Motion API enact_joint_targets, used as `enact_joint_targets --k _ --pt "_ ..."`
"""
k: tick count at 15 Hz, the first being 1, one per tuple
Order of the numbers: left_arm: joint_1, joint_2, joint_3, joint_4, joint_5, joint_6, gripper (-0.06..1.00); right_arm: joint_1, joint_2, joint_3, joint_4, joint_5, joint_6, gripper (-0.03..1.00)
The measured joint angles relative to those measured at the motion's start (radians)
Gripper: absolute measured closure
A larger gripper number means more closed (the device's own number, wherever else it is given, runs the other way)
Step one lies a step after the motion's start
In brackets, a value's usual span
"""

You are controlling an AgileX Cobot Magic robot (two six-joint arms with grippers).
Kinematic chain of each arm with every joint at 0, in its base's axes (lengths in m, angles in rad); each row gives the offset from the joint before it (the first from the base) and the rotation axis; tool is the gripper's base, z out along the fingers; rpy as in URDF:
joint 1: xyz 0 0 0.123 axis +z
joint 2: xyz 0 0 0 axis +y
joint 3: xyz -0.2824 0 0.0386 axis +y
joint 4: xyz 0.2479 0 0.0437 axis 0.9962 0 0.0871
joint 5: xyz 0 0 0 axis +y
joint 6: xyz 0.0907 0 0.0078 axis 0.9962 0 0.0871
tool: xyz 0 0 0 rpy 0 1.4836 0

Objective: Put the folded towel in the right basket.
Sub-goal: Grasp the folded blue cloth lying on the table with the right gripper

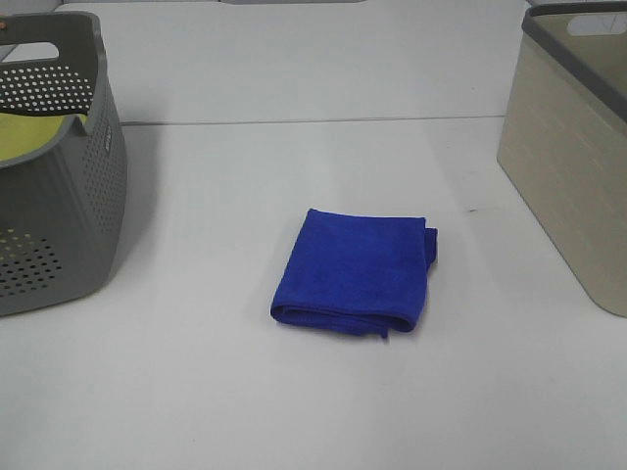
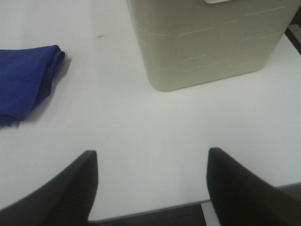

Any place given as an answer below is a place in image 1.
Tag yellow-green towel in basket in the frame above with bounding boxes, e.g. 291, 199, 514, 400
1, 113, 87, 167

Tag beige bin with grey rim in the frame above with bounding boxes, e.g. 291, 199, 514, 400
497, 1, 626, 316

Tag blue towel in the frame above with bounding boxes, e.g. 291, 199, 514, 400
270, 209, 438, 338

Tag grey perforated plastic basket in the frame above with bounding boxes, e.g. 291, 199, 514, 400
1, 13, 127, 315

